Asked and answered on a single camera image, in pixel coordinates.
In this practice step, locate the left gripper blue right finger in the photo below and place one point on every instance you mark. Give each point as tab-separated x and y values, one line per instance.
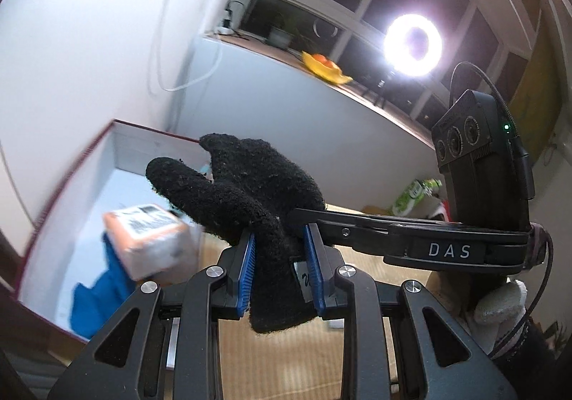
315	255

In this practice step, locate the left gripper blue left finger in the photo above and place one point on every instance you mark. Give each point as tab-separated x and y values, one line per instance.
245	274

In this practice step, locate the black fuzzy glove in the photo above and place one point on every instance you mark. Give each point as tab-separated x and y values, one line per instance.
252	188

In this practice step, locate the beige parcel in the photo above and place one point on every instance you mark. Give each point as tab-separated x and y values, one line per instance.
152	242

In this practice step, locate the light blue cream tube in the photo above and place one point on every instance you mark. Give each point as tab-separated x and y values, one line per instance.
206	171

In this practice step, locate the right hand in white glove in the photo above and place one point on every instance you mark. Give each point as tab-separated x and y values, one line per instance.
496	315

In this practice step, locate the green tissue pack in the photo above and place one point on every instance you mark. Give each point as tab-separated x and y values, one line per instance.
413	194

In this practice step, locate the yellow striped tablecloth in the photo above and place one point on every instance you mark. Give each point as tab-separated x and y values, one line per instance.
304	362

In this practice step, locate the blue cloth in box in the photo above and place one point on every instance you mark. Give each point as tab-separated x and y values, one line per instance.
92	307

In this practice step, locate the dark red cardboard box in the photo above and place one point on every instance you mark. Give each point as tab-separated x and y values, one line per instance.
67	247

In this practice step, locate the yellow fruit bowl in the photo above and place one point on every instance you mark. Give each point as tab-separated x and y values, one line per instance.
325	68

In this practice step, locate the potted plant on sill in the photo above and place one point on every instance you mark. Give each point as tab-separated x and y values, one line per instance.
283	31

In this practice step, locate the black camera box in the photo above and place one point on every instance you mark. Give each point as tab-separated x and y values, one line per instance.
487	171

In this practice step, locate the ring light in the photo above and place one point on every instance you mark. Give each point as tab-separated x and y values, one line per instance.
412	45

